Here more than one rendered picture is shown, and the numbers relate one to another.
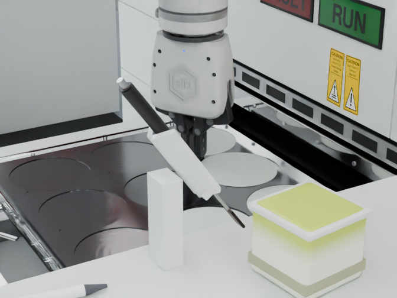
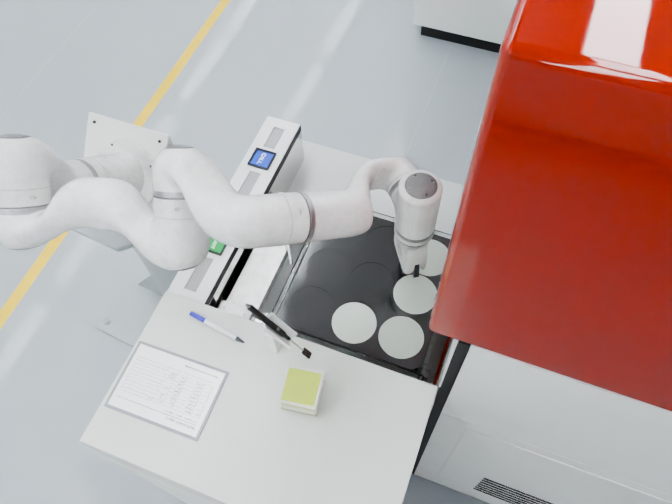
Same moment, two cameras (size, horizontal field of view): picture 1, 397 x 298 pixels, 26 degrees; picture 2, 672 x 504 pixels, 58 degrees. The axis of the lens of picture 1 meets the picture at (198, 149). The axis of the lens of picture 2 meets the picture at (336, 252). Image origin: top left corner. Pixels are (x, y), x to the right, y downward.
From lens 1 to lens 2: 1.03 m
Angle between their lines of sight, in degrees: 51
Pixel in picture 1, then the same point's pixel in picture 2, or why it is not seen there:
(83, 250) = (300, 293)
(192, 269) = (277, 358)
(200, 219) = (357, 314)
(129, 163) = (381, 249)
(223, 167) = (411, 287)
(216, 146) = (429, 269)
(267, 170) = (425, 306)
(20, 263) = not seen: hidden behind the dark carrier
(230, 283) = (278, 377)
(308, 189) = (313, 377)
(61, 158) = not seen: hidden behind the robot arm
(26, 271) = not seen: hidden behind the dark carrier
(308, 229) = (282, 397)
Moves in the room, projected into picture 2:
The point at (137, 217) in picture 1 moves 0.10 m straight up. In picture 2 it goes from (338, 290) to (337, 270)
